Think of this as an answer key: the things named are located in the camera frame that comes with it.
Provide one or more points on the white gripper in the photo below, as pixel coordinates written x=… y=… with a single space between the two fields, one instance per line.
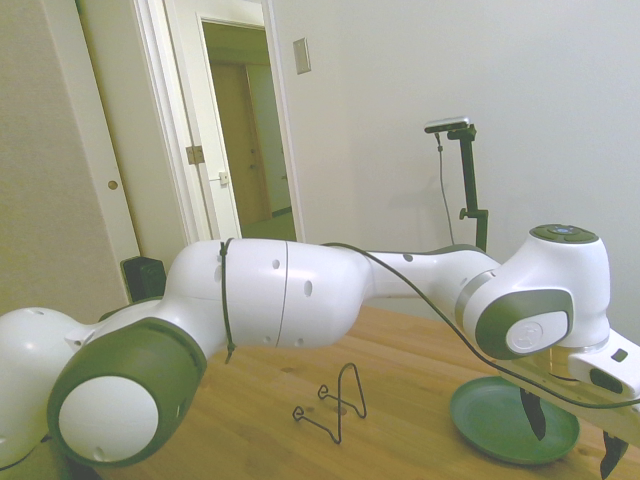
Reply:
x=615 y=417

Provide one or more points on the dark green round plate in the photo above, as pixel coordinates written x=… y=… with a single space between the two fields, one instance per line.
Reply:
x=500 y=420

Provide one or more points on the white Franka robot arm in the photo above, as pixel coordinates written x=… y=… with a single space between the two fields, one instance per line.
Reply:
x=300 y=295

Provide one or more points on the white door latch plate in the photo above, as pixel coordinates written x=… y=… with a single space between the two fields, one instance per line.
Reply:
x=223 y=177

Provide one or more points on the white open door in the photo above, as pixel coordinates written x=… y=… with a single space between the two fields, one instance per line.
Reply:
x=215 y=200

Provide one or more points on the brown hallway door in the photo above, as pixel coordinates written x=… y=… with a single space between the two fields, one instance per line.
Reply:
x=235 y=150

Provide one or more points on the black box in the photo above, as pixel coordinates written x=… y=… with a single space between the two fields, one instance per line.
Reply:
x=142 y=280

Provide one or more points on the brass door hinge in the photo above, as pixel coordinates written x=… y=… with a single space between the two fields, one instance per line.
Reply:
x=195 y=154

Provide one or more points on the white sliding closet door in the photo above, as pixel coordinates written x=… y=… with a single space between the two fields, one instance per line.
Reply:
x=130 y=125

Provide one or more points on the white partition panel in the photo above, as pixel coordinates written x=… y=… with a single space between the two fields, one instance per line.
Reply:
x=40 y=125

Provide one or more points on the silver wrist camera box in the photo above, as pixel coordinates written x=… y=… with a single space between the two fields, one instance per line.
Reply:
x=607 y=380

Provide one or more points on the black jointed camera stand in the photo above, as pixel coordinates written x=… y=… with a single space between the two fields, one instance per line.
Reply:
x=470 y=175

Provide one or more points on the silver exterior camera bar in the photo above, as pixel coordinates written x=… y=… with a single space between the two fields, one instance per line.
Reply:
x=447 y=125

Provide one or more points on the white door frame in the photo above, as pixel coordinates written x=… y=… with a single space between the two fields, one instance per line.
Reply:
x=285 y=150

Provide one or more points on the grey wall switch plate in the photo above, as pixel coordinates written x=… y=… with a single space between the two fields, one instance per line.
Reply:
x=301 y=56

